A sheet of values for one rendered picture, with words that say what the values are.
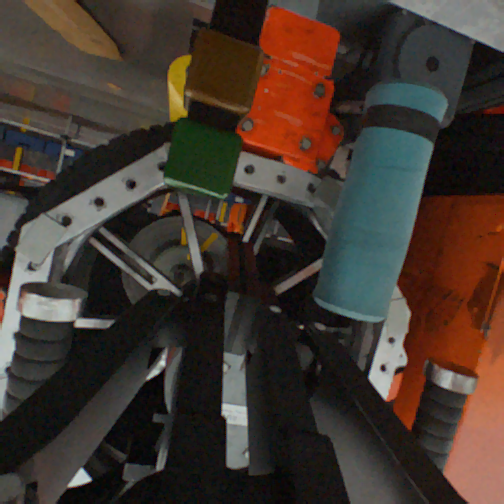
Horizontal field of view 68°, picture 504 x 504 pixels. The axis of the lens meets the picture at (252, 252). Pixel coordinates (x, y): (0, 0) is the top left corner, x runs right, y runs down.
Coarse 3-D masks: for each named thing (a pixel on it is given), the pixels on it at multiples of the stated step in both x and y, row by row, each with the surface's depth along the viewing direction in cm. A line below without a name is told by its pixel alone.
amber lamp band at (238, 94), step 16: (208, 32) 20; (208, 48) 20; (224, 48) 21; (240, 48) 21; (256, 48) 21; (192, 64) 20; (208, 64) 21; (224, 64) 21; (240, 64) 21; (256, 64) 21; (192, 80) 20; (208, 80) 21; (224, 80) 21; (240, 80) 21; (256, 80) 21; (192, 96) 21; (208, 96) 21; (224, 96) 21; (240, 96) 21; (240, 112) 21
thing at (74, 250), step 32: (160, 192) 63; (256, 192) 62; (192, 224) 58; (288, 224) 76; (320, 224) 60; (128, 256) 57; (192, 256) 59; (320, 256) 64; (160, 288) 59; (192, 288) 60; (288, 288) 63; (96, 320) 57; (320, 320) 77; (352, 320) 64; (352, 352) 64; (128, 416) 69; (160, 448) 62
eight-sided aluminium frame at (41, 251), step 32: (160, 160) 46; (256, 160) 49; (96, 192) 45; (128, 192) 46; (288, 192) 50; (320, 192) 51; (32, 224) 44; (64, 224) 46; (96, 224) 50; (32, 256) 44; (64, 256) 51; (384, 320) 55; (0, 352) 45; (384, 352) 56; (0, 384) 45; (384, 384) 57; (96, 448) 55
